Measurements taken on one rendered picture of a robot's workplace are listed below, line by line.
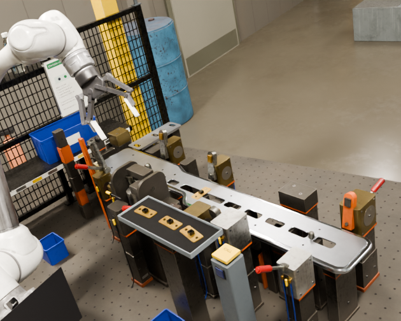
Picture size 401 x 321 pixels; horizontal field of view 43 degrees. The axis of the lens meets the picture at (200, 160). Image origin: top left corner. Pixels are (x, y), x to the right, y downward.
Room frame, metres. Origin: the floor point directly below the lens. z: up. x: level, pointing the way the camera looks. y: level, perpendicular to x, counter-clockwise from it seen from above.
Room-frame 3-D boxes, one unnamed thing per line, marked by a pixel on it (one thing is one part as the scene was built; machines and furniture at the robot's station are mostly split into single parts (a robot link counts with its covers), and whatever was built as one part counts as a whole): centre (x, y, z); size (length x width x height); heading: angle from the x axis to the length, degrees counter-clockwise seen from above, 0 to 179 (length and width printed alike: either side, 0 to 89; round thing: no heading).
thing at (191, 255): (1.36, 0.15, 1.16); 0.37 x 0.14 x 0.02; 38
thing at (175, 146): (2.20, 0.11, 0.87); 0.12 x 0.07 x 0.35; 128
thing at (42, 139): (2.41, 0.64, 1.09); 0.30 x 0.17 x 0.13; 123
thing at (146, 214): (1.45, 0.22, 1.17); 0.08 x 0.04 x 0.01; 40
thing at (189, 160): (2.07, 0.05, 0.84); 0.10 x 0.05 x 0.29; 128
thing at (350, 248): (1.73, 0.01, 1.00); 1.38 x 0.22 x 0.02; 38
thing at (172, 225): (1.35, 0.14, 1.17); 0.08 x 0.04 x 0.01; 37
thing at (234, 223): (1.37, -0.04, 0.90); 0.13 x 0.08 x 0.41; 128
